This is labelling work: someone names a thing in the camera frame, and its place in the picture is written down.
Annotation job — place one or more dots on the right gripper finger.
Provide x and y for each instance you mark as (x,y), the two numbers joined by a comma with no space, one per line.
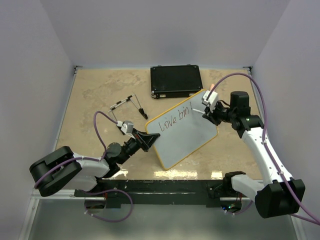
(209,111)
(213,119)

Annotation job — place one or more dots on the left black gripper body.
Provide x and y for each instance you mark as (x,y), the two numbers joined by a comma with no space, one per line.
(134,144)

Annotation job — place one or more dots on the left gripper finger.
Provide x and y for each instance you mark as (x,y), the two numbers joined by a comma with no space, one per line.
(146,137)
(149,142)

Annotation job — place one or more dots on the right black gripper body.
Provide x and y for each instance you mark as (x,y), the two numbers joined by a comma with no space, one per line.
(223,113)

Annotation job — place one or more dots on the red white marker pen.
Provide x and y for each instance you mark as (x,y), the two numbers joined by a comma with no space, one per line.
(198,111)

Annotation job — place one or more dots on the yellow framed whiteboard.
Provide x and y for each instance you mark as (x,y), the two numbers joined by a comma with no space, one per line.
(182,131)

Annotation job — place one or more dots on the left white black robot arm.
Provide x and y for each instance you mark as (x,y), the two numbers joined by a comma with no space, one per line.
(64,169)

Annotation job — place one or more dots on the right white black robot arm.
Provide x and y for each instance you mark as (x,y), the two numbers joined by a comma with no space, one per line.
(279,192)

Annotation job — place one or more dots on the black hard case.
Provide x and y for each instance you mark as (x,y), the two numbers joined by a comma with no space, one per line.
(176,81)

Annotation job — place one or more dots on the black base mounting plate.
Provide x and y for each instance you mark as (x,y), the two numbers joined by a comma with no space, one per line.
(209,193)

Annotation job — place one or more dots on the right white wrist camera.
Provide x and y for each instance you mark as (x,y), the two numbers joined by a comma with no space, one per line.
(210,100)

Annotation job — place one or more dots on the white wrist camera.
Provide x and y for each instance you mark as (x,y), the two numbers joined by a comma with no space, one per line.
(126,127)
(210,100)

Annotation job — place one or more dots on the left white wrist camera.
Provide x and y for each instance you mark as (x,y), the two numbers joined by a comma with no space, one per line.
(126,127)

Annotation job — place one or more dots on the wire whiteboard stand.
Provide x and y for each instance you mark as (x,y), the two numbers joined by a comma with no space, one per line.
(128,109)

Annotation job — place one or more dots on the aluminium frame rails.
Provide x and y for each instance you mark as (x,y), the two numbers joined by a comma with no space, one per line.
(278,194)

